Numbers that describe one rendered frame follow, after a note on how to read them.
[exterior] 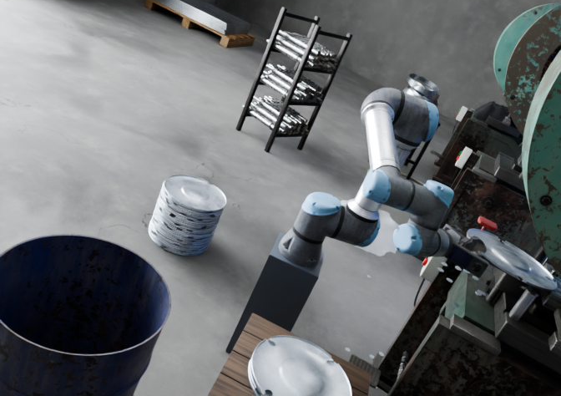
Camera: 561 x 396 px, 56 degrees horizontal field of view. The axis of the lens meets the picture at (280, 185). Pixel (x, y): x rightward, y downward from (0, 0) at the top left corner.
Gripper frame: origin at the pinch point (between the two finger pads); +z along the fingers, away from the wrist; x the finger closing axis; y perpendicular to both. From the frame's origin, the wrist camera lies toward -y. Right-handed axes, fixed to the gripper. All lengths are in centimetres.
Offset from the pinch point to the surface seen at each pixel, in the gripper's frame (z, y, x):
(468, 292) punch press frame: 7.6, 0.2, 15.1
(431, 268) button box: 21.9, 23.3, 24.0
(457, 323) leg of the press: -10.2, -10.7, 16.8
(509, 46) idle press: 238, 198, -68
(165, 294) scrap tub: -77, 25, 40
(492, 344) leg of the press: -4.7, -19.1, 16.4
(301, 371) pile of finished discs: -42, 1, 45
